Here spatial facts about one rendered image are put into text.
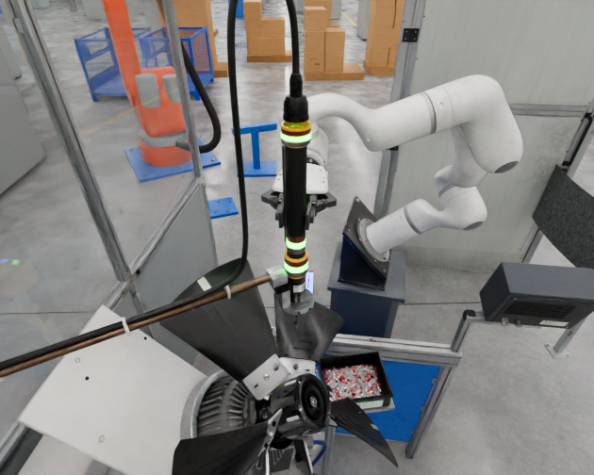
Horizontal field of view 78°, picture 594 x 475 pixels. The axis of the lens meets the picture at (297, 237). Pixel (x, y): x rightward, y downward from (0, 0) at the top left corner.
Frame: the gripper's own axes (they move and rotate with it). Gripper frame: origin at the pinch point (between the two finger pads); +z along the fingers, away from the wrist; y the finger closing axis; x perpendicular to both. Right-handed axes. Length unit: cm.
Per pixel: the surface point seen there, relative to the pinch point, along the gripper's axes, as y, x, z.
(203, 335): 18.3, -27.2, 5.9
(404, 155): -49, -67, -179
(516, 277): -60, -39, -34
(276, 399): 2.7, -39.9, 10.5
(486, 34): -80, 4, -179
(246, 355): 9.8, -32.9, 5.6
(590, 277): -81, -38, -36
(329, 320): -7, -48, -19
